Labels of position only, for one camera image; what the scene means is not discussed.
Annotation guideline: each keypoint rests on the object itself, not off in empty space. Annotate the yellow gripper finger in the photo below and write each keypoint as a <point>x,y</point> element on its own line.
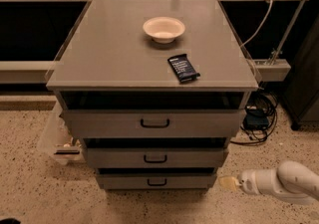
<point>229,182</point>

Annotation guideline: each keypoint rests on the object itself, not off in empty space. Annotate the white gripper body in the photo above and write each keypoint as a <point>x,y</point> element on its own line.
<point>249,181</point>

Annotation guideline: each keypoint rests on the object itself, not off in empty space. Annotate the grey drawer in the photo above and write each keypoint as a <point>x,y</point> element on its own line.
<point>152,124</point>
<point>156,178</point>
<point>166,152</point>

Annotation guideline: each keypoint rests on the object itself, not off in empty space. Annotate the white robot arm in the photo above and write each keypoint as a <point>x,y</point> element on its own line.
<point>290,182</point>

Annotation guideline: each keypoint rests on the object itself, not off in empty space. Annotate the grey drawer cabinet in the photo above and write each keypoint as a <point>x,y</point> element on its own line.
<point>111,64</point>

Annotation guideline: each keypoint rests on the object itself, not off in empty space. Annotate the grey bottom drawer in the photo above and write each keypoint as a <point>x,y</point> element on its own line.
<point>156,178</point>

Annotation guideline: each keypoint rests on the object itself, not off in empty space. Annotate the grey top drawer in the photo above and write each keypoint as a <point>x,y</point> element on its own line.
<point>152,124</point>

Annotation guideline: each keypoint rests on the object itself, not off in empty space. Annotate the dark cabinet at right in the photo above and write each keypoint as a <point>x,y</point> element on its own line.
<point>301,95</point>

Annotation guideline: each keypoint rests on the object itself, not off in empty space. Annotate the dark blue snack bar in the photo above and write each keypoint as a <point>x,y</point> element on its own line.
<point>182,68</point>

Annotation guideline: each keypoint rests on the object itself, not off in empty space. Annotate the white paper bowl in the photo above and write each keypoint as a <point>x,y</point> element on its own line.
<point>163,30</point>

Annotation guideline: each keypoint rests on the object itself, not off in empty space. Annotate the clear plastic bin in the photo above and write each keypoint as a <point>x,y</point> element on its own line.
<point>56,142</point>

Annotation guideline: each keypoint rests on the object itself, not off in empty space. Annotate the blue box with cables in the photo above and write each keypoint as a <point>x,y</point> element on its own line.
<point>260,120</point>

